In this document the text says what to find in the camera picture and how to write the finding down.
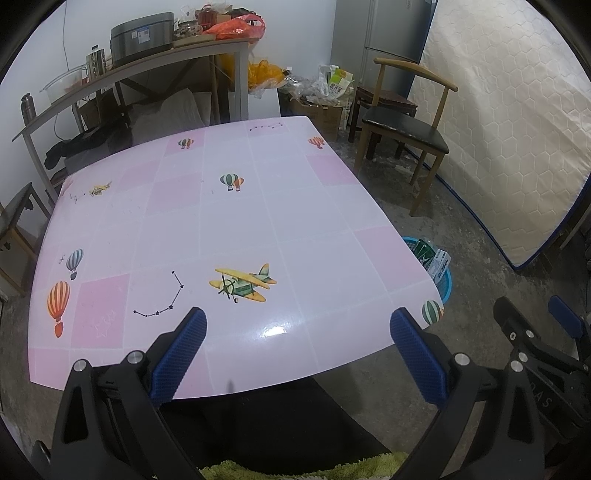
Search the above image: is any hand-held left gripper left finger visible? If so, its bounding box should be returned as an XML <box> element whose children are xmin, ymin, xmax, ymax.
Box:
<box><xmin>51</xmin><ymin>307</ymin><xmax>208</xmax><ymax>480</ymax></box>

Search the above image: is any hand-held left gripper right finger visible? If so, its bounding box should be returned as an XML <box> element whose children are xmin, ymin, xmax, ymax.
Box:
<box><xmin>390</xmin><ymin>308</ymin><xmax>549</xmax><ymax>480</ymax></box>

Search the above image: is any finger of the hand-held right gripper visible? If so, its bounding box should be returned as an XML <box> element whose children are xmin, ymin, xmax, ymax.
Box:
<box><xmin>549</xmin><ymin>296</ymin><xmax>591</xmax><ymax>356</ymax></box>
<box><xmin>493</xmin><ymin>296</ymin><xmax>573</xmax><ymax>370</ymax></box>

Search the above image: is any blue mesh waste basket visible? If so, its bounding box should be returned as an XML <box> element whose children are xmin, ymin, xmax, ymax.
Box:
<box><xmin>401</xmin><ymin>236</ymin><xmax>453</xmax><ymax>306</ymax></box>

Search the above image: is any blue toothpaste box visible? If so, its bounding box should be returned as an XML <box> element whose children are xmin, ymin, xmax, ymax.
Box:
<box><xmin>426</xmin><ymin>249</ymin><xmax>452</xmax><ymax>283</ymax></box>

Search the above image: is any green label plastic bottle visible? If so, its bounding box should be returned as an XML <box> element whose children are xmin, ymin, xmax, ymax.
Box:
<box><xmin>412</xmin><ymin>239</ymin><xmax>437</xmax><ymax>271</ymax></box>

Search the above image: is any green fluffy cushion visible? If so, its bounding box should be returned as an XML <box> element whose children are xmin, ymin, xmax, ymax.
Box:
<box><xmin>198</xmin><ymin>451</ymin><xmax>409</xmax><ymax>480</ymax></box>

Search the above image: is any pink patterned table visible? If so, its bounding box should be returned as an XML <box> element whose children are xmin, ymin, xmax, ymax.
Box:
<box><xmin>25</xmin><ymin>115</ymin><xmax>446</xmax><ymax>400</ymax></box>

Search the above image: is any white mattress blue edge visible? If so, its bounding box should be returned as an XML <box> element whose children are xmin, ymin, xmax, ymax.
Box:
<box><xmin>406</xmin><ymin>0</ymin><xmax>591</xmax><ymax>273</ymax></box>

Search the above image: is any wooden chair black seat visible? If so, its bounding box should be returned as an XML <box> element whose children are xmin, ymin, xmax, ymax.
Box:
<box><xmin>353</xmin><ymin>56</ymin><xmax>459</xmax><ymax>217</ymax></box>
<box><xmin>0</xmin><ymin>182</ymin><xmax>52</xmax><ymax>298</ymax></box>

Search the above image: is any black cloth bag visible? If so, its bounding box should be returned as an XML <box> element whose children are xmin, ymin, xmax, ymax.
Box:
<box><xmin>45</xmin><ymin>124</ymin><xmax>134</xmax><ymax>169</ymax></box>

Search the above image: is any white sack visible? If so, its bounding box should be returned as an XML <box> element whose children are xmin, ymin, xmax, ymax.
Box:
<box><xmin>131</xmin><ymin>89</ymin><xmax>211</xmax><ymax>146</ymax></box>

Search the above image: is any brown cardboard box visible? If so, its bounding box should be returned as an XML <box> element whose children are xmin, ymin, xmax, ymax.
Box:
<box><xmin>76</xmin><ymin>90</ymin><xmax>123</xmax><ymax>134</ymax></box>
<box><xmin>288</xmin><ymin>99</ymin><xmax>345</xmax><ymax>143</ymax></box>

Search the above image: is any dark brown wooden stool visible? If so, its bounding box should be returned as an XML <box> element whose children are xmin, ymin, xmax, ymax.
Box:
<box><xmin>347</xmin><ymin>84</ymin><xmax>419</xmax><ymax>144</ymax></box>

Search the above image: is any white green plastic bag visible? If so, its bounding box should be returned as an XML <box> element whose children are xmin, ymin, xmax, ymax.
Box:
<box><xmin>318</xmin><ymin>65</ymin><xmax>355</xmax><ymax>100</ymax></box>

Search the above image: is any crumpled clear plastic bag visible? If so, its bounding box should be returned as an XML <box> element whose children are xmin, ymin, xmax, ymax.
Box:
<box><xmin>279</xmin><ymin>71</ymin><xmax>324</xmax><ymax>106</ymax></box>

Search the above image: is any orange plastic bag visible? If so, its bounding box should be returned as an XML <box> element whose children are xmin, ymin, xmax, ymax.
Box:
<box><xmin>248</xmin><ymin>58</ymin><xmax>288</xmax><ymax>93</ymax></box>

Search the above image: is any clear plastic basin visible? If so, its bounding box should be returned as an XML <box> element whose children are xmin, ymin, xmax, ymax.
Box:
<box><xmin>39</xmin><ymin>66</ymin><xmax>89</xmax><ymax>104</ymax></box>

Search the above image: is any grey rice cooker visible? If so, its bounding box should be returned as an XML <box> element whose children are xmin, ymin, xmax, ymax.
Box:
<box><xmin>110</xmin><ymin>13</ymin><xmax>175</xmax><ymax>68</ymax></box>

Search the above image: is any grey refrigerator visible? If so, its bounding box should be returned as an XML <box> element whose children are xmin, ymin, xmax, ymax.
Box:
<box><xmin>330</xmin><ymin>0</ymin><xmax>437</xmax><ymax>100</ymax></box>

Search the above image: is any red plastic bag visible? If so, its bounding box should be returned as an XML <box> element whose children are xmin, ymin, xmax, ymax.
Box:
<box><xmin>203</xmin><ymin>13</ymin><xmax>266</xmax><ymax>43</ymax></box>

